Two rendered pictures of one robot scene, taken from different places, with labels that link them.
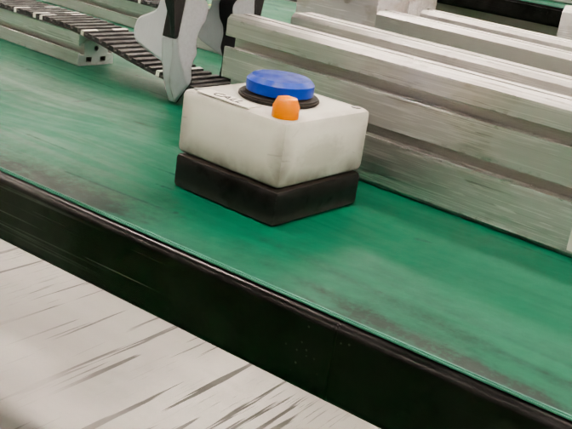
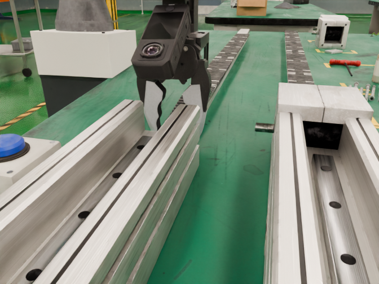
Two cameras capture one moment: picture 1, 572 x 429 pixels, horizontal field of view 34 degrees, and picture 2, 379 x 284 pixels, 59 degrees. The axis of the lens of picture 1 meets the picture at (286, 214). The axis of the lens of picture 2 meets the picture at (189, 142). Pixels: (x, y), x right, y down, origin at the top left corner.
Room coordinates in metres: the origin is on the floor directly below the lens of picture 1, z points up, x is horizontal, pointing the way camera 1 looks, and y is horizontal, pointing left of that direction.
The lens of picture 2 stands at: (0.59, -0.34, 1.00)
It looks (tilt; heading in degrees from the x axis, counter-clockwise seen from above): 26 degrees down; 67
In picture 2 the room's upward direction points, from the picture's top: straight up
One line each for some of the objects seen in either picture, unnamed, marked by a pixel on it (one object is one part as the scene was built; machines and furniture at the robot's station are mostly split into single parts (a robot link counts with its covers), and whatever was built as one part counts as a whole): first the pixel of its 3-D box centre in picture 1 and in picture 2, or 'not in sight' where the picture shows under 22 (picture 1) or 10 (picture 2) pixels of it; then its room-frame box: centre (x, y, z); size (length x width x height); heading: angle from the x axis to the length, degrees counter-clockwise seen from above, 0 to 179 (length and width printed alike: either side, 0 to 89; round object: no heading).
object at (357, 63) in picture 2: not in sight; (347, 68); (1.32, 0.31, 0.79); 0.16 x 0.08 x 0.02; 50
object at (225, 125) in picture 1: (281, 143); (18, 176); (0.54, 0.01, 0.81); 0.10 x 0.08 x 0.06; 143
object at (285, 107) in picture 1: (286, 105); not in sight; (0.49, 0.01, 0.85); 0.01 x 0.01 x 0.01
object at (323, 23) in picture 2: not in sight; (327, 32); (1.55, 0.62, 0.83); 0.11 x 0.10 x 0.10; 145
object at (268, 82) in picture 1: (279, 92); (4, 149); (0.53, 0.01, 0.84); 0.04 x 0.04 x 0.02
